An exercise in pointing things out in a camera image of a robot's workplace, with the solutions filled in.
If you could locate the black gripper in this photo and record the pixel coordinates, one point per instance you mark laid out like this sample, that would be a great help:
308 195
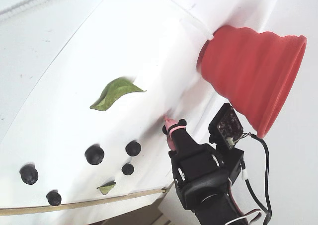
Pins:
191 152

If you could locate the red collapsible cup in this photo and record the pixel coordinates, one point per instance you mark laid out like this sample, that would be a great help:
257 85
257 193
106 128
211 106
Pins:
248 73

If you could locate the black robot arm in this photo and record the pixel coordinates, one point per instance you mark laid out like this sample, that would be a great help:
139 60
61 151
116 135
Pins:
216 210

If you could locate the dark blueberry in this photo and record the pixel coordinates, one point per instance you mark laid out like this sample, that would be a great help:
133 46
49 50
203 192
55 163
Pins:
29 174
164 130
53 198
94 155
133 148
128 169

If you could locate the white mat sheet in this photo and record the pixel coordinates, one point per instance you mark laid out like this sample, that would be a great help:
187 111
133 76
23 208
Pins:
74 86

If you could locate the small green leaf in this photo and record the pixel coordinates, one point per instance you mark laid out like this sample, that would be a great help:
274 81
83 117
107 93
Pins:
106 189

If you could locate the clear thin rod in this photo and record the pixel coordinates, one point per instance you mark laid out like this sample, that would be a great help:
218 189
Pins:
198 27

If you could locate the thin wooden stick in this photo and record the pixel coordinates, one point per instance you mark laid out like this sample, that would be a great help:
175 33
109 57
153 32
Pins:
82 203

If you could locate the large green leaf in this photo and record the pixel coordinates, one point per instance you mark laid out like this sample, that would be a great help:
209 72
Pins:
111 96

